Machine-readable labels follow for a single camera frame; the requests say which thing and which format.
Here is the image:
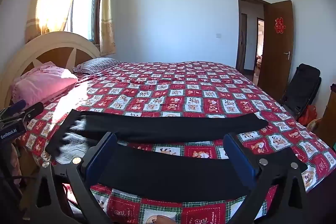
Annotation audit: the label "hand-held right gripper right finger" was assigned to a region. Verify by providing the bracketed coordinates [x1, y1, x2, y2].
[223, 132, 315, 224]

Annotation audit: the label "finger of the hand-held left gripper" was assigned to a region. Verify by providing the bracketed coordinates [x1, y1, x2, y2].
[0, 100, 27, 117]
[16, 102, 44, 120]

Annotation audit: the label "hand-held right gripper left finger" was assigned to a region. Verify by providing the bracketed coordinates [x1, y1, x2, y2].
[22, 132, 118, 224]

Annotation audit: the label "black pants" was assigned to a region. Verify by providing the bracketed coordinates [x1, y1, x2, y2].
[45, 109, 307, 202]

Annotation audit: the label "pink pillow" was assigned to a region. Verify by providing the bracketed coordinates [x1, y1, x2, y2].
[10, 61, 79, 109]

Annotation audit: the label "cream wooden bed headboard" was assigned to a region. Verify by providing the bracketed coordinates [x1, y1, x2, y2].
[0, 31, 101, 109]

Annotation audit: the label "orange bag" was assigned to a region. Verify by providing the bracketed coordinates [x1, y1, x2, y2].
[298, 105, 318, 126]

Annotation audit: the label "striped pillow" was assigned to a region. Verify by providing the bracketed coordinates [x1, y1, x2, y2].
[73, 57, 122, 75]

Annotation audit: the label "red checkered printed bedspread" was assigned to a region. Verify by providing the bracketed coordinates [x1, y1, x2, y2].
[16, 61, 336, 224]

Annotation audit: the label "wooden cabinet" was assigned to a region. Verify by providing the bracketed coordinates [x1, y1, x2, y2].
[314, 82, 336, 146]

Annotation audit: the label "brown wooden door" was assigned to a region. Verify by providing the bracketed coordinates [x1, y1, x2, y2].
[259, 0, 294, 101]

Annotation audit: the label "black folding chair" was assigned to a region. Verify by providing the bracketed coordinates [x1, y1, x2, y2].
[280, 63, 322, 119]

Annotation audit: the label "window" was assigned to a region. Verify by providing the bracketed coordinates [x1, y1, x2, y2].
[64, 0, 104, 45]

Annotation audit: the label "narrow yellow curtain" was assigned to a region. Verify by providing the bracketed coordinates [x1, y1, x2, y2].
[99, 0, 116, 56]

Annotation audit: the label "red paper door decoration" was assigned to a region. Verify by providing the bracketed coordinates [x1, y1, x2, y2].
[274, 17, 286, 34]

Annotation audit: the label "brown door frame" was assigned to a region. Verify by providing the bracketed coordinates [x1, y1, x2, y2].
[235, 0, 265, 75]

